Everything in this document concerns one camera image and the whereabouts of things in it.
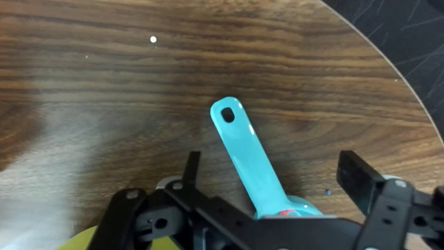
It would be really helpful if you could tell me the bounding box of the teal measuring scoop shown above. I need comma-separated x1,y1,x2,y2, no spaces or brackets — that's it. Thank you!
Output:
210,95,322,219

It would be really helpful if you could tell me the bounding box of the dark grey sofa right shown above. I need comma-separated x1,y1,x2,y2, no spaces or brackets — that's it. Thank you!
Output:
322,0,444,137

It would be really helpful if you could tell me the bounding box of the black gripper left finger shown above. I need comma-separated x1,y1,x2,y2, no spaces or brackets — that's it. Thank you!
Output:
88,151,201,250

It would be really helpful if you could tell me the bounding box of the round dark wooden table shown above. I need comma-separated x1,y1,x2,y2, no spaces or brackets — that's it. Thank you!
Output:
0,0,443,250

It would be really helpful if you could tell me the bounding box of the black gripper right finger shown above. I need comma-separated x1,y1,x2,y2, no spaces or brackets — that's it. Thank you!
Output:
336,149,444,250

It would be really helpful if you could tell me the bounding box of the yellow-green bowl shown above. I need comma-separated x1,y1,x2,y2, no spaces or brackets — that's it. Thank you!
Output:
57,226,181,250

